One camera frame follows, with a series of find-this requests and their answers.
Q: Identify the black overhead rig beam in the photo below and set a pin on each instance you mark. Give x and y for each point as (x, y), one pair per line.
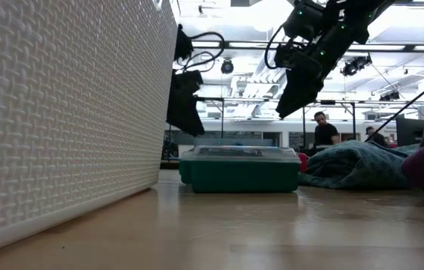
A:
(320, 46)

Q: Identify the round black ceiling lamp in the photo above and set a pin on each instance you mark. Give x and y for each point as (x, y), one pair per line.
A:
(227, 66)

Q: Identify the black ceiling-hung camera cluster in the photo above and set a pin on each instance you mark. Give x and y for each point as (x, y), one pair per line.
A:
(354, 66)

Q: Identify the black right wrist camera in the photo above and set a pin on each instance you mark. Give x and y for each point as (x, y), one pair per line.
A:
(288, 56)

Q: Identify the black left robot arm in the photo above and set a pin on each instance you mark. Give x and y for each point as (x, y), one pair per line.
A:
(183, 43)

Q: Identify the dark desktop monitor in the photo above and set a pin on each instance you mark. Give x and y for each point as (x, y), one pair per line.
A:
(408, 131)

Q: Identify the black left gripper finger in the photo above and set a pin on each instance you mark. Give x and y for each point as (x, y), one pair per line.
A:
(183, 116)

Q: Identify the grey translucent plastic bin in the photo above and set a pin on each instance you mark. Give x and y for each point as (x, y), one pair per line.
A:
(211, 142)

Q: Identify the person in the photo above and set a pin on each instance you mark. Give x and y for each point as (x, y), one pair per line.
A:
(378, 139)
(326, 135)

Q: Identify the small black ceiling fixture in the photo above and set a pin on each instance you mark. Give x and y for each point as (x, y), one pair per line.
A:
(390, 96)

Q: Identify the green first aid kit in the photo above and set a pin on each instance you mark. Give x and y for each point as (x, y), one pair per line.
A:
(241, 176)

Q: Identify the teal patterned cloth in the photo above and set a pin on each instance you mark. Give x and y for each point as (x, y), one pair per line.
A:
(354, 165)

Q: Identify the white woven plastic basket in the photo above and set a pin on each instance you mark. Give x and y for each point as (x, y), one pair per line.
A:
(65, 112)

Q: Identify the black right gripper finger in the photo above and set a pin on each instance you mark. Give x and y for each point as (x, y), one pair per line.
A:
(298, 95)

